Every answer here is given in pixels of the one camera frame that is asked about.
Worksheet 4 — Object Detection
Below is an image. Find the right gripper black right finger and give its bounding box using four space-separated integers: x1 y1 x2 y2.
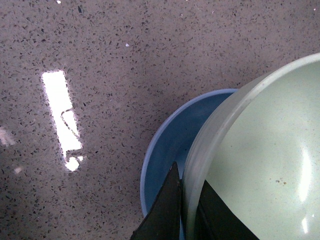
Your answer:
194 181 257 240

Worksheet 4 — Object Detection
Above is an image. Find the green bowl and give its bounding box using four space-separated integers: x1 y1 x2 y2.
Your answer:
182 53 320 240

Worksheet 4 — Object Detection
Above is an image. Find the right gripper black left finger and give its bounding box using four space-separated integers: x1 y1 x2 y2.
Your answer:
130 162 182 240

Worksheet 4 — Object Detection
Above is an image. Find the blue bowl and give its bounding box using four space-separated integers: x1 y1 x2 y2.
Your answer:
139 88 241 240

